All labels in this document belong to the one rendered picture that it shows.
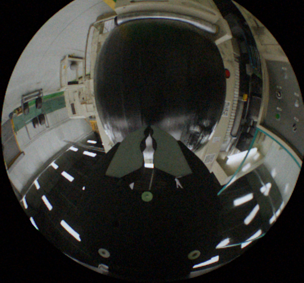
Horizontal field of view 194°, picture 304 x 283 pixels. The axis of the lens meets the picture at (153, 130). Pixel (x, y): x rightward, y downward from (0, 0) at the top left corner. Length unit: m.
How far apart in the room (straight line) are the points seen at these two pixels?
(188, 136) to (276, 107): 0.50
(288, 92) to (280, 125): 0.16
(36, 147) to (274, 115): 11.75
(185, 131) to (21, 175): 11.90
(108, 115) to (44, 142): 11.26
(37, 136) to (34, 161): 2.41
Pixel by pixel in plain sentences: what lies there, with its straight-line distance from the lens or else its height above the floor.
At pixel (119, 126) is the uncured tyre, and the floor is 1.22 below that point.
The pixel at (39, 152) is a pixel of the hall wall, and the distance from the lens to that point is 11.40.
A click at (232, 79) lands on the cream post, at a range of 0.49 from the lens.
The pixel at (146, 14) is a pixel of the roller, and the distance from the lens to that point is 0.36.
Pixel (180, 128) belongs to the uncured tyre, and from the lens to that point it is 0.15.
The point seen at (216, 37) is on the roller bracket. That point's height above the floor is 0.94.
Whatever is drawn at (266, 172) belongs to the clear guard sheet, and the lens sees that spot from 0.59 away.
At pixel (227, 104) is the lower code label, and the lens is 0.47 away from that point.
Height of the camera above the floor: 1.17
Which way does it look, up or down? 25 degrees up
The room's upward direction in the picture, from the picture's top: 179 degrees clockwise
